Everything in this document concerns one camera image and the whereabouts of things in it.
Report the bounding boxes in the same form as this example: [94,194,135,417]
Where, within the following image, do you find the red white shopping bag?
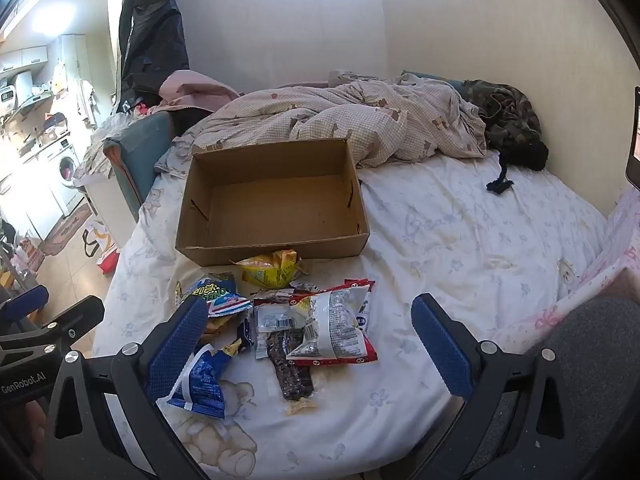
[82,220,121,276]

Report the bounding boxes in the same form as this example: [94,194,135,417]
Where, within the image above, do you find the tan snack packet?
[200,312,241,346]

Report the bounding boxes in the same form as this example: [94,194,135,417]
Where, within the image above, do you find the pink printed blanket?
[487,185,640,356]

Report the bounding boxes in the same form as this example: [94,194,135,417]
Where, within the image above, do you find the white red snack packet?
[287,280,379,366]

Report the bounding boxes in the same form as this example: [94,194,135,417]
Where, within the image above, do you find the person's grey pants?
[450,296,640,480]

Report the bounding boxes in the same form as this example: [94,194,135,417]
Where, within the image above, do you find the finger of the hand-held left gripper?
[0,296,106,361]
[0,285,50,322]

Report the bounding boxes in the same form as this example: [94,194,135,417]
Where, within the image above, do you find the dark blue snack packet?
[235,312,258,356]

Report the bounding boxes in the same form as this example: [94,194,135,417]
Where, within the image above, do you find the black knit cloth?
[486,140,550,196]

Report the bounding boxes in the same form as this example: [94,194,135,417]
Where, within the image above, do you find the clear packet with dark bar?
[252,300,319,416]

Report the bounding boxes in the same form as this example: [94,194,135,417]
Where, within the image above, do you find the beige checked quilt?
[154,77,488,176]

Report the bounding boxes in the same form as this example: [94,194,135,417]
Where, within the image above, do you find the black hanging garment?
[117,0,191,111]

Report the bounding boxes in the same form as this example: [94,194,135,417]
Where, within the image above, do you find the white floral bed sheet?
[92,150,621,480]

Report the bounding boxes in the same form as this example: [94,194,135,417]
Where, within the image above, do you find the white washing machine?
[42,132,86,216]

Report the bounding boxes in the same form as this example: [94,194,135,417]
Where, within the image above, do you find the white kitchen appliance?
[0,72,33,116]

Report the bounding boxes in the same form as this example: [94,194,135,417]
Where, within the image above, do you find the teal pillow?
[402,71,466,93]

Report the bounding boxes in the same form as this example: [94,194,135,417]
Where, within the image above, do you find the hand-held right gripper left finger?
[42,297,211,480]

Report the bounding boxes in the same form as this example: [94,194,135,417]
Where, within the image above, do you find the camouflage cloth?
[462,79,543,153]

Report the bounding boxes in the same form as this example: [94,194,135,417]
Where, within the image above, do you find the white storage box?
[82,175,138,241]

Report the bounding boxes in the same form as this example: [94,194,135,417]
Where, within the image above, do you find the pink cloth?
[150,71,243,113]

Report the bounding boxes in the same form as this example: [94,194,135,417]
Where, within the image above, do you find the yellow snack packet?
[235,249,307,290]

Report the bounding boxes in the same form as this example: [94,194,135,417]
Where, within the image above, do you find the dark brown snack packet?
[252,283,321,306]

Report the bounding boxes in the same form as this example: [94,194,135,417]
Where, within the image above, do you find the blue white snack packet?
[156,340,243,420]

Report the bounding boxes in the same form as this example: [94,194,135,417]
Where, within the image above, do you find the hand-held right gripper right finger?
[411,293,587,480]

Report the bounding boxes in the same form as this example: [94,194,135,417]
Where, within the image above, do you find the blue green chips packet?
[174,272,252,318]

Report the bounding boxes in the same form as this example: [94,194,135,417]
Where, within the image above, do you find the patterned floor rug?
[37,200,93,256]

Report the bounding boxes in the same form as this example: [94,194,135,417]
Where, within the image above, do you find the teal chair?
[103,110,176,221]

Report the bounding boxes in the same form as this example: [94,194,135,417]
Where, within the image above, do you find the brown cardboard box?
[175,137,372,267]

